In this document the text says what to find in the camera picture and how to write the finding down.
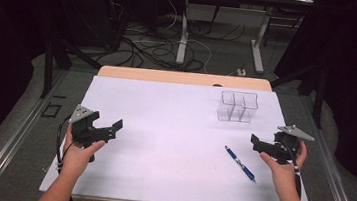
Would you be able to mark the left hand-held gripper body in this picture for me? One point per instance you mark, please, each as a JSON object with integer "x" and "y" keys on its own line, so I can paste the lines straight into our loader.
{"x": 83, "y": 127}

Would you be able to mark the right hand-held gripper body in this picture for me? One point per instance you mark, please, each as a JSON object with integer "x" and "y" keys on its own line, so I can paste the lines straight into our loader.
{"x": 287, "y": 142}

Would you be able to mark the person's left hand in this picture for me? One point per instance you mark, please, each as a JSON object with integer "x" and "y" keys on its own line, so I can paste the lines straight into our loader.
{"x": 77, "y": 155}

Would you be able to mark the person's right hand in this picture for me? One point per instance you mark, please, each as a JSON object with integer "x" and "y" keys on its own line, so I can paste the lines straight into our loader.
{"x": 282, "y": 173}

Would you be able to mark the blue pen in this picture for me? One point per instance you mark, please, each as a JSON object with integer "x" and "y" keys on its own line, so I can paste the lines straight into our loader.
{"x": 239, "y": 163}

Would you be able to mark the clear plastic compartment organizer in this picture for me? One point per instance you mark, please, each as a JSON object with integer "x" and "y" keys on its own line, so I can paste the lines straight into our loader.
{"x": 237, "y": 106}

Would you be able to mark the white table mat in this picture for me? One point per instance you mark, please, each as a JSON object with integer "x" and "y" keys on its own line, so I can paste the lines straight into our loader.
{"x": 169, "y": 139}

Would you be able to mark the black metal stand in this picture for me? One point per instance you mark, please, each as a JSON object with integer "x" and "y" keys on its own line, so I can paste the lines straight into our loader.
{"x": 318, "y": 91}
{"x": 49, "y": 67}

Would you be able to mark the white power strip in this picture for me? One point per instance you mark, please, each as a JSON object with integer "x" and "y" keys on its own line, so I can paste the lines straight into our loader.
{"x": 241, "y": 72}

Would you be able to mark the wooden table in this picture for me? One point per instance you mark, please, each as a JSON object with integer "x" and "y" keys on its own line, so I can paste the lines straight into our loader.
{"x": 182, "y": 77}

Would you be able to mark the white-legged background desk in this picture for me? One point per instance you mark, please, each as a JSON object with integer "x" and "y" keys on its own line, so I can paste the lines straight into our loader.
{"x": 184, "y": 30}

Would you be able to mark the aluminium floor rail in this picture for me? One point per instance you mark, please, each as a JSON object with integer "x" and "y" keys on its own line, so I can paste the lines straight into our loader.
{"x": 332, "y": 177}
{"x": 10, "y": 150}

